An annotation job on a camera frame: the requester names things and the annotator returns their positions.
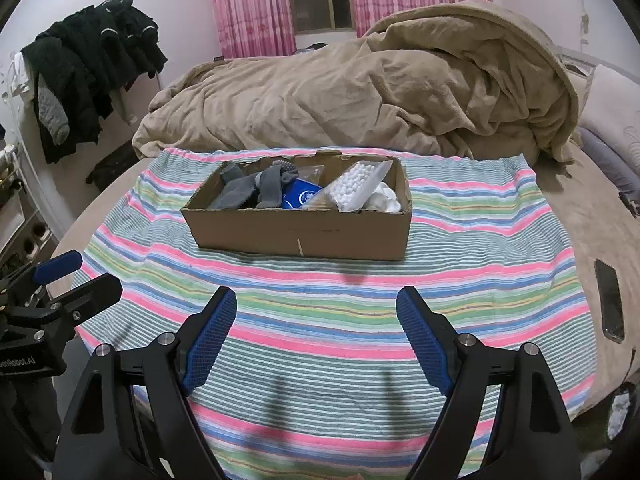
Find cardboard box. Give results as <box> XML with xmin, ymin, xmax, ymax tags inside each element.
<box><xmin>180</xmin><ymin>155</ymin><xmax>413</xmax><ymax>262</ymax></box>

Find blue packet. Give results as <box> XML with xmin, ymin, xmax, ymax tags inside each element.
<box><xmin>280</xmin><ymin>177</ymin><xmax>324</xmax><ymax>210</ymax></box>

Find grey pillow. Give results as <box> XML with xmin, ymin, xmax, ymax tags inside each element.
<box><xmin>575</xmin><ymin>127</ymin><xmax>640</xmax><ymax>197</ymax></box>

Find crumpled white paper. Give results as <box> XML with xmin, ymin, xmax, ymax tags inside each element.
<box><xmin>606</xmin><ymin>392</ymin><xmax>632</xmax><ymax>442</ymax></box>

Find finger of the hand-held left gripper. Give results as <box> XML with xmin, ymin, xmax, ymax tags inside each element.
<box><xmin>47</xmin><ymin>273</ymin><xmax>124</xmax><ymax>342</ymax></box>
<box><xmin>0</xmin><ymin>250</ymin><xmax>84</xmax><ymax>302</ymax></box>

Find striped blanket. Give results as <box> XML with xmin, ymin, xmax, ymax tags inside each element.
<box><xmin>70</xmin><ymin>146</ymin><xmax>597</xmax><ymax>480</ymax></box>

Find storage shelf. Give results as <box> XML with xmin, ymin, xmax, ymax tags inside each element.
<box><xmin>0</xmin><ymin>145</ymin><xmax>52</xmax><ymax>281</ymax></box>

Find narrow pink curtain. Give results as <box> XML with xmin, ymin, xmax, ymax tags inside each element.
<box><xmin>206</xmin><ymin>0</ymin><xmax>297</xmax><ymax>60</ymax></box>

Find dark grey fleece sock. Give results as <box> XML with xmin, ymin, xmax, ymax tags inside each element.
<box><xmin>254</xmin><ymin>159</ymin><xmax>302</xmax><ymax>209</ymax></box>
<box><xmin>210</xmin><ymin>161</ymin><xmax>262</xmax><ymax>209</ymax></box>

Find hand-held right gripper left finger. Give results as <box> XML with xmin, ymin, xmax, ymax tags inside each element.
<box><xmin>52</xmin><ymin>286</ymin><xmax>238</xmax><ymax>480</ymax></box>

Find black bag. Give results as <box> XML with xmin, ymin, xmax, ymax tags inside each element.
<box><xmin>86</xmin><ymin>142</ymin><xmax>144</xmax><ymax>192</ymax></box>

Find hanging black clothes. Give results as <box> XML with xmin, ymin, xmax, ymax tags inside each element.
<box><xmin>20</xmin><ymin>0</ymin><xmax>169</xmax><ymax>164</ymax></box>

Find white embroidered pillow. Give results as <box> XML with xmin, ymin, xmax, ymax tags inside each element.
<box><xmin>580</xmin><ymin>64</ymin><xmax>640</xmax><ymax>161</ymax></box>

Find bag of cotton balls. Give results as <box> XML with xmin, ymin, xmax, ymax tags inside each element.
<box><xmin>327</xmin><ymin>159</ymin><xmax>395</xmax><ymax>213</ymax></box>

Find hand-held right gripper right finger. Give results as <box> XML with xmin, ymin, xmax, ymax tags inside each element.
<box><xmin>395</xmin><ymin>285</ymin><xmax>583</xmax><ymax>480</ymax></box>

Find clear plastic bag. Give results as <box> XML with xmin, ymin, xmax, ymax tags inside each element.
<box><xmin>298</xmin><ymin>164</ymin><xmax>327</xmax><ymax>187</ymax></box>

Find black phone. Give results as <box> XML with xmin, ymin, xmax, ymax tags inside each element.
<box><xmin>594</xmin><ymin>259</ymin><xmax>626</xmax><ymax>344</ymax></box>

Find brown duvet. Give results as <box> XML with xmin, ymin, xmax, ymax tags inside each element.
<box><xmin>132</xmin><ymin>0</ymin><xmax>581</xmax><ymax>162</ymax></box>

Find white cotton pads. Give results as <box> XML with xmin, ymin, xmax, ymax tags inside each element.
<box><xmin>362</xmin><ymin>181</ymin><xmax>404</xmax><ymax>212</ymax></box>

